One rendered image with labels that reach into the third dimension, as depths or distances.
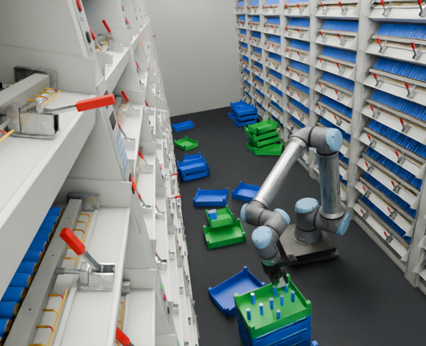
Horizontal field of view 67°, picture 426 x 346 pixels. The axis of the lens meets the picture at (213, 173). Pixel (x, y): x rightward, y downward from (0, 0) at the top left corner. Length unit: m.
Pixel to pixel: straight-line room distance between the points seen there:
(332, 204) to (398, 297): 0.65
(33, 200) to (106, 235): 0.26
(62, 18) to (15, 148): 0.24
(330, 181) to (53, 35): 1.66
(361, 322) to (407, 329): 0.22
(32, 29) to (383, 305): 2.09
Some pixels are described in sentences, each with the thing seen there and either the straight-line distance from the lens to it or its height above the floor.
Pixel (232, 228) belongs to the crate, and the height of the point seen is 0.00.
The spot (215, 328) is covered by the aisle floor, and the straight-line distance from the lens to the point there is 2.06.
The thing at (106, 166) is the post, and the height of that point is 1.43.
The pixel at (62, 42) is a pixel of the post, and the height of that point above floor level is 1.63.
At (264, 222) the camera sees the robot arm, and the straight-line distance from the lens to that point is 1.52.
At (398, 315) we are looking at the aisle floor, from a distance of 2.19.
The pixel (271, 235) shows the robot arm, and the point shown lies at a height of 0.73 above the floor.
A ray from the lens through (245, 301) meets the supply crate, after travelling 1.73.
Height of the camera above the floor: 1.65
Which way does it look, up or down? 28 degrees down
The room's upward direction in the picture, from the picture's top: 9 degrees counter-clockwise
